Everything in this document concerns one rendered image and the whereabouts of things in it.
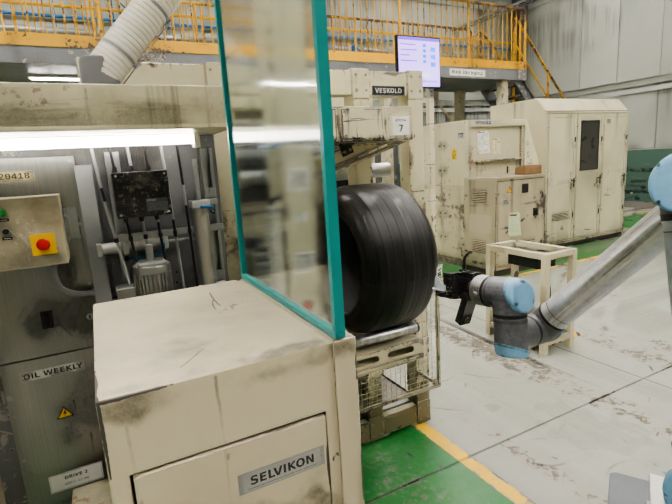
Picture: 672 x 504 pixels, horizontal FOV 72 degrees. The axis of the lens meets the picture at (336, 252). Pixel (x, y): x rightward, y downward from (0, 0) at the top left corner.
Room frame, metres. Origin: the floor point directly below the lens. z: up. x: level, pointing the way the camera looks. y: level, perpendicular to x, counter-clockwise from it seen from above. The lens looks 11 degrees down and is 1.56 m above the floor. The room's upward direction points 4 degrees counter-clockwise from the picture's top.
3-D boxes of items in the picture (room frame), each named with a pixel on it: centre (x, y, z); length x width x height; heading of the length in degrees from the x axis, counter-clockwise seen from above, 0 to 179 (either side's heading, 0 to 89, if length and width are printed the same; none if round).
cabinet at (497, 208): (6.13, -2.27, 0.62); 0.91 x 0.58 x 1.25; 117
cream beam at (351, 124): (2.12, -0.06, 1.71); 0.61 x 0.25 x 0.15; 117
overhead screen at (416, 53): (5.55, -1.06, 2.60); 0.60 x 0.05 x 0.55; 117
